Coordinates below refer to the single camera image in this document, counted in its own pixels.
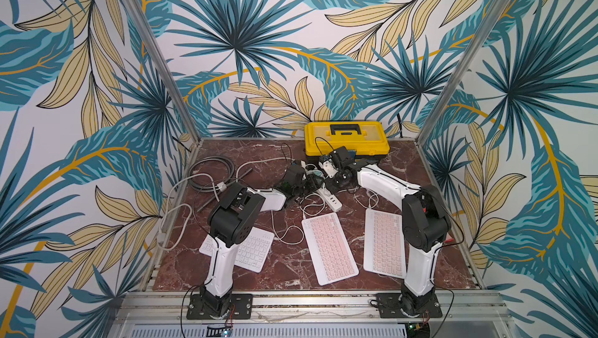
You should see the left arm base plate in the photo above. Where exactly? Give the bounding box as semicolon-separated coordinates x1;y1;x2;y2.
185;294;253;320

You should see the white power strip cord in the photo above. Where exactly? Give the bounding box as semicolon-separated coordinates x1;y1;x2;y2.
156;156;293;251

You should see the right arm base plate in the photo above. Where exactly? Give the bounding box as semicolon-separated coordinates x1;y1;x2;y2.
372;293;443;319

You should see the white power strip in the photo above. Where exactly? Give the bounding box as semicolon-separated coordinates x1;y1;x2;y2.
316;187;343;213

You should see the right pink keyboard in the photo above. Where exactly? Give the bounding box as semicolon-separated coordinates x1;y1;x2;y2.
363;209;406;279

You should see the white keyboard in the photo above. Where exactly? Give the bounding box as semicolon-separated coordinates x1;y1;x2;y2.
199;225;275;274

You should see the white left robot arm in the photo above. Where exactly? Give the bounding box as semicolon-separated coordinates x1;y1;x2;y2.
199;163;306;317

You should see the middle pink keyboard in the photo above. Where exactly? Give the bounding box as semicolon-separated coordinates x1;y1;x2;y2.
301;213;359;286

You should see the pink keyboard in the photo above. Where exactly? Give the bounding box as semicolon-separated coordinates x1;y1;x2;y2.
363;209;406;279
301;213;359;286

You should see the yellow black toolbox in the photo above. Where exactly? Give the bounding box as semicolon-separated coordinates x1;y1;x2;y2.
305;121;390;157

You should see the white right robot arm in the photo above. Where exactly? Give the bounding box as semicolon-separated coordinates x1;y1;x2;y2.
319;146;452;319

